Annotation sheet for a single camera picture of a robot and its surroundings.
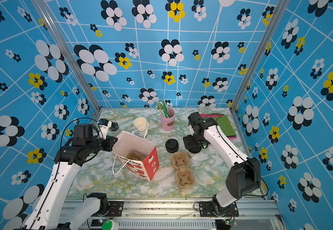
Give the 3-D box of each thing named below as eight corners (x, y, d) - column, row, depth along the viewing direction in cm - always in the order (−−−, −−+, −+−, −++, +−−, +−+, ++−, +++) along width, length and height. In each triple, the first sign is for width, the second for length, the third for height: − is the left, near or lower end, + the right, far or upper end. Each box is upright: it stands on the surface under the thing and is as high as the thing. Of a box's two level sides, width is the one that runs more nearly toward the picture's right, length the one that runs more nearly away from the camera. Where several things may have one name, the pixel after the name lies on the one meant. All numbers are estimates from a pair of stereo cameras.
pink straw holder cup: (160, 128, 109) (159, 115, 97) (169, 120, 115) (169, 106, 103) (169, 134, 106) (168, 121, 94) (177, 125, 111) (178, 111, 99)
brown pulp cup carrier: (177, 191, 81) (178, 188, 76) (170, 157, 94) (170, 152, 89) (195, 187, 82) (197, 184, 77) (186, 154, 95) (187, 149, 90)
